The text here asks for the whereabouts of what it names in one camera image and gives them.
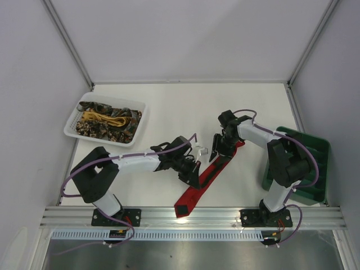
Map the red necktie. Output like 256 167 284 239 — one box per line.
174 142 245 218

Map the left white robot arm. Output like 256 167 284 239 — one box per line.
70 136 201 219

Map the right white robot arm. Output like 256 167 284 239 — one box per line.
209 110 320 226

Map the dark multicolour patterned tie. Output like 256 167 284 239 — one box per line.
76 101 142 143

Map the white plastic basket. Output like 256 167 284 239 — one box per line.
64 92 149 147

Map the brown floral tie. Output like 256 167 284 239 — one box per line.
76 120 127 143

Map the green divided organizer tray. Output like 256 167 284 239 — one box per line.
262 126 330 206

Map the yellow patterned tie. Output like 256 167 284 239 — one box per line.
81 111 131 127

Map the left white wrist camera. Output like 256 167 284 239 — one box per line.
193 142 209 156

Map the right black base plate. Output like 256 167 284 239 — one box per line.
240 208 293 228

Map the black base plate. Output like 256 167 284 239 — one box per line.
240 208 293 228
91 208 142 227

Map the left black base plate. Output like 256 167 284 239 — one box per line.
91 208 142 227

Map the aluminium mounting rail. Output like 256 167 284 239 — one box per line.
40 206 347 230

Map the white slotted cable duct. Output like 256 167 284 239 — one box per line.
51 229 264 241

